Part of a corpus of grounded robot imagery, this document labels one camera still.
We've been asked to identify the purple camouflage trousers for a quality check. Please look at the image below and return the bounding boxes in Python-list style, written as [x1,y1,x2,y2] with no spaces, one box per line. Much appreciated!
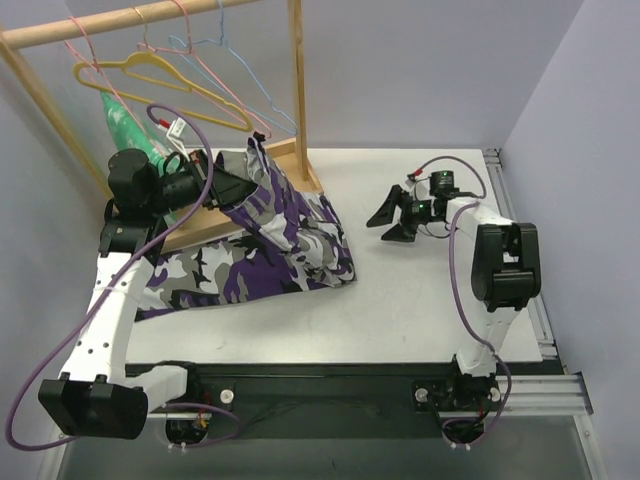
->
[135,136,357,321]

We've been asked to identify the yellow plastic hanger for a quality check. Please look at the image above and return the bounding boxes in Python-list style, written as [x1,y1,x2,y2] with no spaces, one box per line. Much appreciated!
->
[72,9,254,133]

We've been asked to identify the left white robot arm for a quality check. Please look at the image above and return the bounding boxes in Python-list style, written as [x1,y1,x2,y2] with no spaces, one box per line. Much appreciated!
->
[38,148,257,439]

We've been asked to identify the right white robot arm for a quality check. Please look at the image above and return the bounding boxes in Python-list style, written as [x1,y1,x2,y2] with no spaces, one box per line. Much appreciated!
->
[366,185,542,408]

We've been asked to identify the wooden clothes rack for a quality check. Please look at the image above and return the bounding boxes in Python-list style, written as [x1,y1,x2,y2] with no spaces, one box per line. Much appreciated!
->
[0,0,326,251]

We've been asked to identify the green patterned garment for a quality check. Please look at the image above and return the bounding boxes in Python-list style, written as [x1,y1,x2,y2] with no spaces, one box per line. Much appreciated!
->
[100,92,179,177]

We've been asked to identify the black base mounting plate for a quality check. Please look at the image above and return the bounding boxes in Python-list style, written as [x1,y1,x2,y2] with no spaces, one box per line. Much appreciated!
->
[167,363,509,444]

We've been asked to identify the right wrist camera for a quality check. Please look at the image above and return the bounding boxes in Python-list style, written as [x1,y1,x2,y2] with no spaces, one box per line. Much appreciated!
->
[429,170,459,198]

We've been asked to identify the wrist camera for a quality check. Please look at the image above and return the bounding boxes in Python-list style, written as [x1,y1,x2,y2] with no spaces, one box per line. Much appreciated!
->
[429,170,459,198]
[157,118,189,155]

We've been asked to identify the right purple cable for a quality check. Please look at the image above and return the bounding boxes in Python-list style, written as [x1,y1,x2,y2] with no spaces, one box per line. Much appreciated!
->
[407,155,514,449]

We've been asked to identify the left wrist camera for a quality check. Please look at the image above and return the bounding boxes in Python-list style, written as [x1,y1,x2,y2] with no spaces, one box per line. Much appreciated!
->
[157,118,189,155]

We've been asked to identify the blue wire hanger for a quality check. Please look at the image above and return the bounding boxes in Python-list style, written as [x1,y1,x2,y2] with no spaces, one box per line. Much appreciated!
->
[168,1,299,137]

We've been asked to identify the right pink wire hanger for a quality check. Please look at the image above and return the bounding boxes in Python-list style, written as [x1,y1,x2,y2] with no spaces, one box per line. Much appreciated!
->
[138,1,279,139]

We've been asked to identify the pink wire hanger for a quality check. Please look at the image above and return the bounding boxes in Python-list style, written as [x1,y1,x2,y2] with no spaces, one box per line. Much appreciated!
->
[138,1,279,139]
[63,15,171,151]

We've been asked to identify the left pink wire hanger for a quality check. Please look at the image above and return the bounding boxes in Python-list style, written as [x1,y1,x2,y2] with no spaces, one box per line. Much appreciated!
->
[63,15,171,151]

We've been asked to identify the aluminium frame rail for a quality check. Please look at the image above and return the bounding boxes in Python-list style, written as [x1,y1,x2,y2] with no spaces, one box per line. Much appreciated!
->
[39,147,601,480]

